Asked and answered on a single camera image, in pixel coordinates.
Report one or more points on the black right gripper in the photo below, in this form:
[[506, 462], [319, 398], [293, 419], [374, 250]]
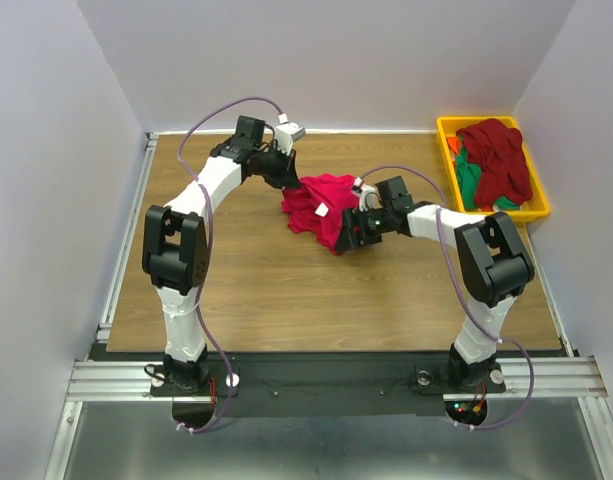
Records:
[[346, 238]]

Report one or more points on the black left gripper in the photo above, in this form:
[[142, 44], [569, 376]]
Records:
[[286, 176]]

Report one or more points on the pink t shirt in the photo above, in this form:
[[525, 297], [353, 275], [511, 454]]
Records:
[[316, 206]]

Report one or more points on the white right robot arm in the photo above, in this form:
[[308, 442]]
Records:
[[486, 258]]

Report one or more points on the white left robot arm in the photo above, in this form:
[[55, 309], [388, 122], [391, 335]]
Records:
[[177, 244]]

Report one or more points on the green t shirt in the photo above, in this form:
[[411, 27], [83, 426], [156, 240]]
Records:
[[468, 177]]

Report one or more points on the orange t shirt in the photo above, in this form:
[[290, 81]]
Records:
[[454, 144]]

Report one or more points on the dark red t shirt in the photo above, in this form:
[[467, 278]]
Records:
[[498, 150]]

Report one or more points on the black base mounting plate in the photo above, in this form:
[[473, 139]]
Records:
[[295, 385]]

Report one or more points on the yellow plastic bin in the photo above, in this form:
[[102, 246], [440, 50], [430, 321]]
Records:
[[534, 209]]

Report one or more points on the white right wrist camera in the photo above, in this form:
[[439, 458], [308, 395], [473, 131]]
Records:
[[368, 197]]

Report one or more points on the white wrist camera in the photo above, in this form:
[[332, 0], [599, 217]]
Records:
[[287, 133], [368, 197]]

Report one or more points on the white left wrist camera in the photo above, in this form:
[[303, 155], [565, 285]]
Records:
[[287, 133]]

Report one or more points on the aluminium right side rail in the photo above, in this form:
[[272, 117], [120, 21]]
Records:
[[567, 345]]

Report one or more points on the aluminium front rail frame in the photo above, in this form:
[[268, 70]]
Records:
[[117, 381]]

